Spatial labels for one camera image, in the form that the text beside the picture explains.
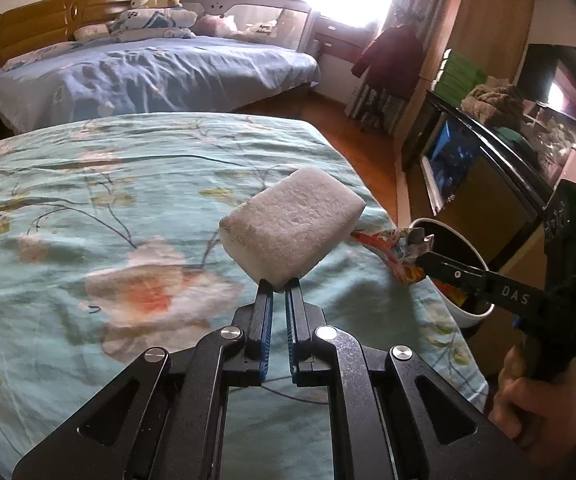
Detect large bed blue sheet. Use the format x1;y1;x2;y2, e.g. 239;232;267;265
0;37;319;133

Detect round black white trash bin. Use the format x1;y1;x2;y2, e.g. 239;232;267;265
410;218;494;332

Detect pink plush toy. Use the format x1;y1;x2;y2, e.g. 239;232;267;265
192;14;238;38

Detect black tv cabinet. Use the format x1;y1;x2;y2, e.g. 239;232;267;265
402;91;553;271

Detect blue white patterned pillow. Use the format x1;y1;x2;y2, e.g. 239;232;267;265
109;8;198;42

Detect white plush toys on headboard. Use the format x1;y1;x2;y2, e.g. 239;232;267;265
130;0;181;9

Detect grey bed guard rail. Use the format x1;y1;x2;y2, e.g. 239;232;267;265
181;0;319;52

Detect black television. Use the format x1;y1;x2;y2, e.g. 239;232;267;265
517;44;576;122

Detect wooden headboard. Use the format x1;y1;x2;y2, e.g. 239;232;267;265
0;0;131;68

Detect stack of green boxes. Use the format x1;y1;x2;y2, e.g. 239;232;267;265
430;49;488;107

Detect red colourful candy wrapper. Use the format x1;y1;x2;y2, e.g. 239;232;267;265
351;228;434;286

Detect wooden wardrobe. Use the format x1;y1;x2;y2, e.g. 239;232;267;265
393;0;534;150

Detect brown plush toy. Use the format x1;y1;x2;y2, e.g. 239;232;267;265
459;84;523;130

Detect person's right hand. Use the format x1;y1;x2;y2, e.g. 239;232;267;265
489;347;576;465

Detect white sponge block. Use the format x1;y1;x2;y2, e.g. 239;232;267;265
219;166;366;292

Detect dark coat on rack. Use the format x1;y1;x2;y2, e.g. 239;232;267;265
351;25;425;100

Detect teal floral bed cover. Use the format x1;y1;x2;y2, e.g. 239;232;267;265
0;113;489;479

